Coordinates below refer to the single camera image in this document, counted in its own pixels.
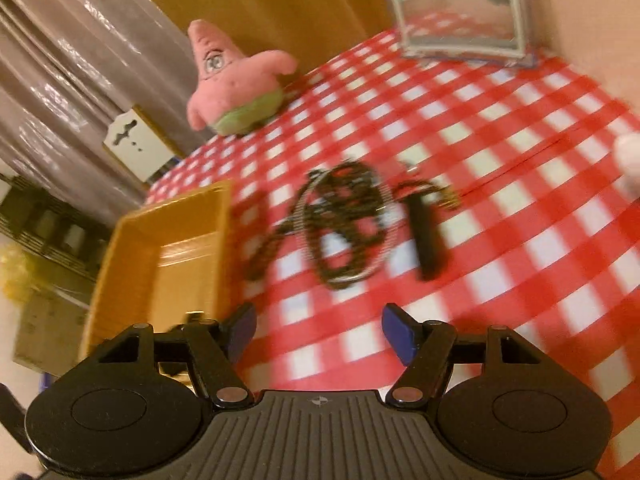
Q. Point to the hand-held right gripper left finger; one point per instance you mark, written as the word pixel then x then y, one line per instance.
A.
pixel 241 329

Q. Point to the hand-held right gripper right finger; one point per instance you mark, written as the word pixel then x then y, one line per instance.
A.
pixel 399 332

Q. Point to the black hair clip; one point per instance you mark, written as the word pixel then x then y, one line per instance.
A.
pixel 425 240

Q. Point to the yellow plastic tray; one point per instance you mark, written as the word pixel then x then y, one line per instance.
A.
pixel 190 220

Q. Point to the red white checked tablecloth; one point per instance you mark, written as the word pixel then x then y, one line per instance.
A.
pixel 525 210

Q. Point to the cardboard box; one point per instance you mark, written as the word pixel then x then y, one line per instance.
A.
pixel 50 330

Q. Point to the white wooden chair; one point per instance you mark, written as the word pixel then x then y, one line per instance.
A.
pixel 132 142

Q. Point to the black folding rack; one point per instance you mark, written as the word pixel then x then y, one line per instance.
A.
pixel 45 230

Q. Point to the yellow plastic bag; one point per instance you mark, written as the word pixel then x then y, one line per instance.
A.
pixel 12 275

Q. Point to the pink starfish plush toy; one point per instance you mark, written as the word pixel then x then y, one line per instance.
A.
pixel 235 85

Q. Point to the white blurred object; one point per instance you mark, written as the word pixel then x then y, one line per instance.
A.
pixel 630 157

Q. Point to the beige patterned curtain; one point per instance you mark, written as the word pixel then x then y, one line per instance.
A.
pixel 75 60

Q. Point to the framed sand picture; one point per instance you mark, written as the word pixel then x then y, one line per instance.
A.
pixel 455 5

